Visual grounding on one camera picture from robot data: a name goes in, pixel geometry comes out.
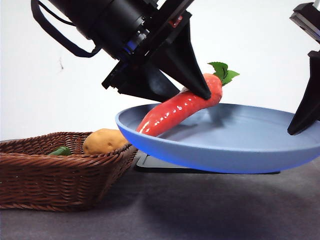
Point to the brown wicker basket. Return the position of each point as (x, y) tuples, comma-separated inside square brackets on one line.
[(62, 180)]

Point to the yellow-brown potato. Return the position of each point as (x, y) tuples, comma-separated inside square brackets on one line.
[(105, 142)]

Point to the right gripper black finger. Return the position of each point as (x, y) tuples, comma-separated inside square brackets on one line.
[(308, 105)]

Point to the orange carrot with green leaves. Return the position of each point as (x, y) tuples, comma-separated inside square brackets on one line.
[(175, 110)]

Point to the black rectangular tray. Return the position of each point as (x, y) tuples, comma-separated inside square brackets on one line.
[(150, 166)]

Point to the green vegetable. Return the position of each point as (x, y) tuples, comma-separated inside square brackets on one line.
[(60, 151)]

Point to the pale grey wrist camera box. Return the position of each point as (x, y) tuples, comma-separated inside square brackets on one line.
[(307, 22)]

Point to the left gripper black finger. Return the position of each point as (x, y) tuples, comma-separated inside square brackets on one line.
[(150, 85), (185, 65)]

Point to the blue round plate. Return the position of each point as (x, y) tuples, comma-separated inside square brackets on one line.
[(212, 155)]

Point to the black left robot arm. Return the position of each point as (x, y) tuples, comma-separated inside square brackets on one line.
[(100, 20)]

